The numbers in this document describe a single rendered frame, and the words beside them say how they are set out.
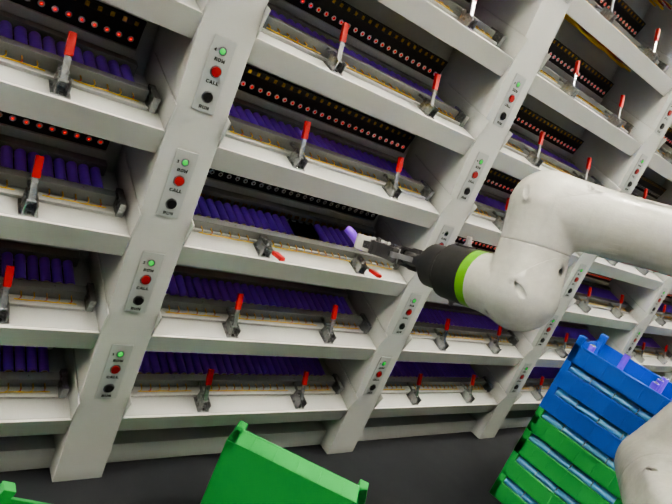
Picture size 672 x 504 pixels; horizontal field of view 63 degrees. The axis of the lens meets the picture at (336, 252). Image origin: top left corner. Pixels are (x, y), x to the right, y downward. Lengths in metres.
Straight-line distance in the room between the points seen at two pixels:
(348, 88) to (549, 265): 0.52
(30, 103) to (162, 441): 0.78
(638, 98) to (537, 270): 1.28
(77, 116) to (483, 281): 0.65
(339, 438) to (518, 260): 0.94
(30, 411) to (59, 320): 0.19
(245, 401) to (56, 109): 0.78
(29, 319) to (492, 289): 0.76
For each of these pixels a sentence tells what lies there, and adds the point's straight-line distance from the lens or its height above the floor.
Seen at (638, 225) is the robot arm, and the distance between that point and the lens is 0.82.
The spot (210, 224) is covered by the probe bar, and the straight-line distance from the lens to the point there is 1.10.
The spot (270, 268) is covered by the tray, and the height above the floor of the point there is 0.52.
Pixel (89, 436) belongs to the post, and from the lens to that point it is 1.24.
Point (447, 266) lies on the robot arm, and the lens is 0.88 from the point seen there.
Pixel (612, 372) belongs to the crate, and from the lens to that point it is 1.67.
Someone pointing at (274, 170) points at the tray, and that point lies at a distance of 1.06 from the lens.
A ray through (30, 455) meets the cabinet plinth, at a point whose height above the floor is 0.04.
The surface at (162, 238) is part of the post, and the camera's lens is 1.03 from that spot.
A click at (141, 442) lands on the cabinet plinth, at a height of 0.05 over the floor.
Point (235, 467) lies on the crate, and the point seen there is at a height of 0.15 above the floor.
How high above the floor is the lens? 0.88
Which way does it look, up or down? 14 degrees down
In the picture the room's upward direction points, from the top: 23 degrees clockwise
